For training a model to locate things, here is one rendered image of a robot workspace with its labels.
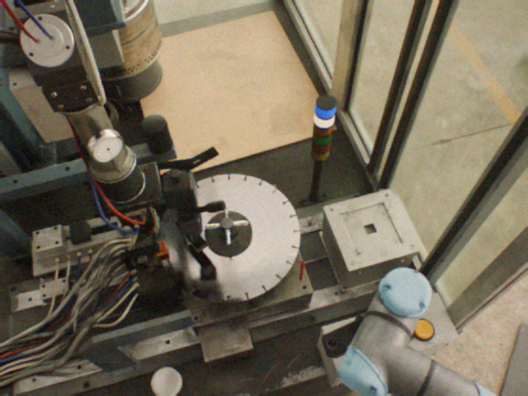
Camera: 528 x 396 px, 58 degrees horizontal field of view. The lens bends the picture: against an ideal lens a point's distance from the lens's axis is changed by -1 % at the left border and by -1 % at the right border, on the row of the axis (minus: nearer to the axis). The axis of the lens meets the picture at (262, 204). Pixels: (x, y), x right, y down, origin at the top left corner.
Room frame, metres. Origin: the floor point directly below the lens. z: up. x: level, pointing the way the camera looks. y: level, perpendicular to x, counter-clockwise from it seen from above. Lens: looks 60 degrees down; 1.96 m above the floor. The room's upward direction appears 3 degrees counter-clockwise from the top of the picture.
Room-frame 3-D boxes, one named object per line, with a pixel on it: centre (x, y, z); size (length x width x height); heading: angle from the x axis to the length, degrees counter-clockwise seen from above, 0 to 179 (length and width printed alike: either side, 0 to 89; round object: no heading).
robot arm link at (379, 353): (0.14, -0.17, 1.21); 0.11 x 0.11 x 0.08; 56
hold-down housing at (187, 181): (0.46, 0.15, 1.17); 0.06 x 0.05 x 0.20; 94
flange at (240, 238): (0.50, 0.08, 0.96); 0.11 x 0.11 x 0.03
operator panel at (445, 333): (0.27, -0.26, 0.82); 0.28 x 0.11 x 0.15; 103
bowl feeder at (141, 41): (1.21, 0.43, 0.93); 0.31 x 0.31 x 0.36
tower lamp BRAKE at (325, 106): (0.70, -0.15, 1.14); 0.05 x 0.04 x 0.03; 13
